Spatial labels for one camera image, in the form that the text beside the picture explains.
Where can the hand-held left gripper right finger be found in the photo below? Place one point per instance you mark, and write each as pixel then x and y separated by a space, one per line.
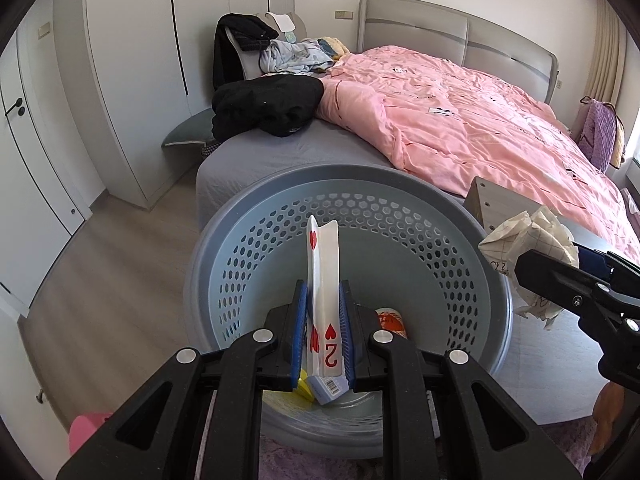
pixel 346 330

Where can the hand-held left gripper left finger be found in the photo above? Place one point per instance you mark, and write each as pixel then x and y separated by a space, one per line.
pixel 299 330

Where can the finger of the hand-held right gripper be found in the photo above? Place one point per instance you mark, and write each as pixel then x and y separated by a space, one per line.
pixel 592 260
pixel 550 272

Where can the playing card with red hearts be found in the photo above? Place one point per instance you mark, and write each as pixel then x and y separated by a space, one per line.
pixel 325 280

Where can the yellow plastic container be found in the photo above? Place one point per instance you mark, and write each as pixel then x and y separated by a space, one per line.
pixel 304 389

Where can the blue perforated plastic basket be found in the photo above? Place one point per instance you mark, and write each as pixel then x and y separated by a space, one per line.
pixel 400 230

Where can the person's right hand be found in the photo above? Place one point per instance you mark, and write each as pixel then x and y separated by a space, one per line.
pixel 609 415

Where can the grey wooden side table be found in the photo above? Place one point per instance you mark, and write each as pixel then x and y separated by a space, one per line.
pixel 482 195

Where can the purple rug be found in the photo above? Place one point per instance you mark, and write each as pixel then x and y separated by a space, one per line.
pixel 560 440

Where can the purple bag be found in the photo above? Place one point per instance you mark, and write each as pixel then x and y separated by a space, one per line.
pixel 597 132

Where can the pink duvet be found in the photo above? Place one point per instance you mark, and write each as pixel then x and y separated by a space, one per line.
pixel 475 125

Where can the grey bed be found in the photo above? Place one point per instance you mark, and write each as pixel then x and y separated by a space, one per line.
pixel 300 150

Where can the checked cloth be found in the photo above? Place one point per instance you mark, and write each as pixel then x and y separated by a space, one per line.
pixel 210 148

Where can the beige curtain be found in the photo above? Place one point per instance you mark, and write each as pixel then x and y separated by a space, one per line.
pixel 607 50

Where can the pile of black clothes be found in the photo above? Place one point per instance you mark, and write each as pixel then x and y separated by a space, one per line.
pixel 265 102

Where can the pink plastic stool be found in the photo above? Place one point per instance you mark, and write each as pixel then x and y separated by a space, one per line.
pixel 85 430

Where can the grey chair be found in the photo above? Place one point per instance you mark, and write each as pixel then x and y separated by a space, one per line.
pixel 248 65

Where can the pile of light blue clothes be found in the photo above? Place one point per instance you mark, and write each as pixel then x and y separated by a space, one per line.
pixel 290 55

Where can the grey padded headboard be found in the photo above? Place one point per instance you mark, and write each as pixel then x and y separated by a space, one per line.
pixel 415 25

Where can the yellow cloth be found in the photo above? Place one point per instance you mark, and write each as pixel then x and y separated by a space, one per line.
pixel 336 46

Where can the white wardrobe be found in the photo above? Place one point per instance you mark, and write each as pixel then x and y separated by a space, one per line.
pixel 135 85

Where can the black garment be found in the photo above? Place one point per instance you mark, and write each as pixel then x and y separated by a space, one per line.
pixel 235 30

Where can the white door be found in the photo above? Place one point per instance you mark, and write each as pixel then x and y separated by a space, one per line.
pixel 35 160

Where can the wall socket beside headboard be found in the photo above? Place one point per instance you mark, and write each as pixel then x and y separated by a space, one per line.
pixel 343 13

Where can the wall light switch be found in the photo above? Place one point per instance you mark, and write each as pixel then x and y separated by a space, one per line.
pixel 44 29

